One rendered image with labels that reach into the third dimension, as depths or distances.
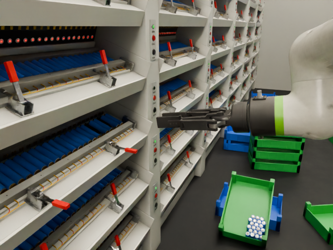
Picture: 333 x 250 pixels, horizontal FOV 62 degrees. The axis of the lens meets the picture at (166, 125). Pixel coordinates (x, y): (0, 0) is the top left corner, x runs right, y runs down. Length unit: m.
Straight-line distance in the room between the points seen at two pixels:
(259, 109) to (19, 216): 0.53
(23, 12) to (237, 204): 1.19
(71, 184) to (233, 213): 0.90
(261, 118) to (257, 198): 0.84
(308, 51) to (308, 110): 0.12
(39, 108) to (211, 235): 1.00
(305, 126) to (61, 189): 0.54
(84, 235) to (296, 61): 0.67
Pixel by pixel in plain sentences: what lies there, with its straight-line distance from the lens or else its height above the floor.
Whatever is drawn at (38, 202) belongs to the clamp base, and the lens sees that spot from 0.61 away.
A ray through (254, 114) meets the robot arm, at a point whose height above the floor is 0.70.
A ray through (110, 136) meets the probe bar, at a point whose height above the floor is 0.58.
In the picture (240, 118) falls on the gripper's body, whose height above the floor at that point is 0.69.
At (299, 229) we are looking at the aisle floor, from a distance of 1.50.
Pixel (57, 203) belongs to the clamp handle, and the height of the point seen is 0.57.
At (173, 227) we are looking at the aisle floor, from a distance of 1.38.
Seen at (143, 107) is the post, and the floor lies 0.63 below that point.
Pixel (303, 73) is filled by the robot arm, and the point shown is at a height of 0.80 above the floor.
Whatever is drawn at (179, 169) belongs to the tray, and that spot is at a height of 0.17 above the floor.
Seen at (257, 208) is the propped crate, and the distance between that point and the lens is 1.42.
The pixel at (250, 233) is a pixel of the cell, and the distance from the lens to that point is 1.29.
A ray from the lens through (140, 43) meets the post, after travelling 0.88.
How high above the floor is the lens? 0.89
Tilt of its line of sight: 20 degrees down
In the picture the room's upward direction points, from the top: straight up
